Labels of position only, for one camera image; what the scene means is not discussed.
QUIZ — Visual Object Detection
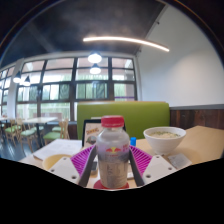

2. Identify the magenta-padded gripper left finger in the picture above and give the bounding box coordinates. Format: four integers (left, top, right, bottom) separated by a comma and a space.
49, 144, 98, 188

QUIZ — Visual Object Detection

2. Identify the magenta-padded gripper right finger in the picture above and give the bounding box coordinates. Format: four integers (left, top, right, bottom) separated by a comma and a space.
128, 145, 178, 188

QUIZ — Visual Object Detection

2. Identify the clear red-capped drink bottle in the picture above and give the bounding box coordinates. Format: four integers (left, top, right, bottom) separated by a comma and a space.
95, 115, 131, 190

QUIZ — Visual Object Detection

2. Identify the small clear packet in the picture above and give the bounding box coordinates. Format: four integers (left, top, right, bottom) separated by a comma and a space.
167, 152, 193, 170

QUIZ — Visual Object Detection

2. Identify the white bowl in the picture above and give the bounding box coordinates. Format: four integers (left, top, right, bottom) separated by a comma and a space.
143, 126, 187, 156

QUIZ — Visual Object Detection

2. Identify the small blue-capped bottle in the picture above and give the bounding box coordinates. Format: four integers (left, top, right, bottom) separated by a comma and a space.
129, 136, 138, 148

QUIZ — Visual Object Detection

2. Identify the black-framed printed tablet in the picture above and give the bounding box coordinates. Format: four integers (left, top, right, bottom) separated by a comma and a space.
81, 118, 128, 149

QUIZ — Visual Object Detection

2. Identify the group of green-seated wooden chairs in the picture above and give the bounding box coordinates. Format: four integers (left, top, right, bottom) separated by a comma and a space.
0, 118, 71, 153

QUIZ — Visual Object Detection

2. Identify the green upholstered bench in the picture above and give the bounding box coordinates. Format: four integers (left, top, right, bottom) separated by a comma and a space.
76, 101, 171, 141

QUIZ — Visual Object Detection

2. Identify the wooden dining table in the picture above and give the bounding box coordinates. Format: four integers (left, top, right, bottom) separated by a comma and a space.
21, 116, 59, 148

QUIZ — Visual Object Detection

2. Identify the group of pendant lamps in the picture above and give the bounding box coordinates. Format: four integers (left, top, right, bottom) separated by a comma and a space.
12, 51, 103, 87

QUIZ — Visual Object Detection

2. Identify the long curved strip light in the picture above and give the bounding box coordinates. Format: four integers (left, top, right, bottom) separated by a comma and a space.
82, 35, 170, 53

